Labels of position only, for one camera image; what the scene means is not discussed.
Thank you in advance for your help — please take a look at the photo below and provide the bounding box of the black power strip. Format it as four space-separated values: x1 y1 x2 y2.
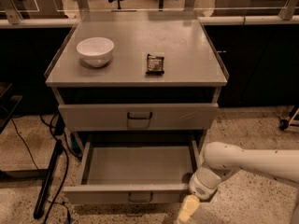
34 140 62 219

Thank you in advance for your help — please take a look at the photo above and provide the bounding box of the wheeled cart base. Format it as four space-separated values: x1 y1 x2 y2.
279 105 299 131

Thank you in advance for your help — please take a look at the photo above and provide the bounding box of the grey drawer cabinet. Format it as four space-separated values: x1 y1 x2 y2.
44 9 230 147

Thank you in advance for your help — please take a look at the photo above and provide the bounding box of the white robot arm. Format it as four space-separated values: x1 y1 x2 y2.
174 142 299 224

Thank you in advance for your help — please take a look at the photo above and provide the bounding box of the dark snack packet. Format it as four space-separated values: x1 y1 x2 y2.
146 54 164 76

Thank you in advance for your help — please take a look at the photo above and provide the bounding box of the white bowl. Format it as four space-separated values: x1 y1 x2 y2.
77 37 114 67

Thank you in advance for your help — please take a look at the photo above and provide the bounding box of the grey top drawer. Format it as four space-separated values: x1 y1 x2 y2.
59 104 218 132

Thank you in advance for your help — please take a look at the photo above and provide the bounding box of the grey drawer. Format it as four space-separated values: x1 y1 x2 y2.
64 141 199 204
59 104 218 132

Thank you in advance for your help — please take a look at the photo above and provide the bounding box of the black floor cable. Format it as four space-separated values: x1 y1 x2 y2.
8 112 76 224

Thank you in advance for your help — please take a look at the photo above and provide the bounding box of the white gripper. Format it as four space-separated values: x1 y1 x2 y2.
176 167 221 224

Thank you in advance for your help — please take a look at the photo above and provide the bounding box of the dark side table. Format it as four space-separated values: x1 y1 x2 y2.
0 82 22 133

